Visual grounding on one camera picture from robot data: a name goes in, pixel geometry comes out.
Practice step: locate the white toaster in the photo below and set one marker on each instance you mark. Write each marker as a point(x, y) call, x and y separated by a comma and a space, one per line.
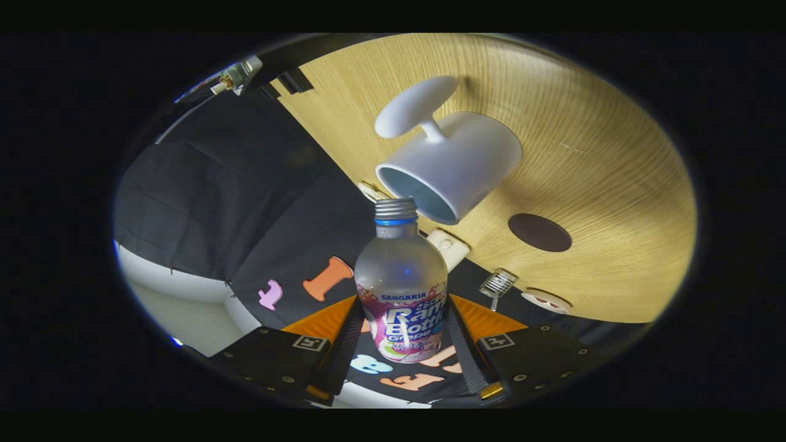
point(451, 248)

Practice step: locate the dark brown round coaster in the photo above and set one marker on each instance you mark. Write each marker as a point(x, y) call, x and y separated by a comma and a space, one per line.
point(540, 232)

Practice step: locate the white divided plate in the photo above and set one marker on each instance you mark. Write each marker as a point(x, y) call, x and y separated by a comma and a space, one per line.
point(370, 191)

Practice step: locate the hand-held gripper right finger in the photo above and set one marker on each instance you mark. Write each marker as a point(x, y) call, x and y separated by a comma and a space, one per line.
point(463, 350)

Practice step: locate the black backdrop cloth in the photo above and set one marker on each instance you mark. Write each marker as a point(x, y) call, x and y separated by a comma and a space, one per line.
point(215, 184)

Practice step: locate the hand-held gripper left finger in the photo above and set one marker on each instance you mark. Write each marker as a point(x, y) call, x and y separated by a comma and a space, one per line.
point(344, 350)

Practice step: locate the silver juice bottle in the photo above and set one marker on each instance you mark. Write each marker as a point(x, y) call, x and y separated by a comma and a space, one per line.
point(399, 270)

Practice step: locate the wooden table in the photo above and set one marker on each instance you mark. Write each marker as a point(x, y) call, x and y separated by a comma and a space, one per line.
point(583, 123)

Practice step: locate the red food pieces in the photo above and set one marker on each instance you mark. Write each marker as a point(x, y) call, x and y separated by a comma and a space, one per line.
point(544, 300)

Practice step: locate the white round plate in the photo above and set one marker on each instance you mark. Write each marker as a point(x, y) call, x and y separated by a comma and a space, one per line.
point(556, 309)

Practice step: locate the black table bracket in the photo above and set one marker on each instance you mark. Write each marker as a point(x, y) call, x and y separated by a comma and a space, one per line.
point(295, 81)
point(270, 91)

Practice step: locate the small grey mounted device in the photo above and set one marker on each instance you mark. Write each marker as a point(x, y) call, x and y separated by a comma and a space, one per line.
point(236, 75)

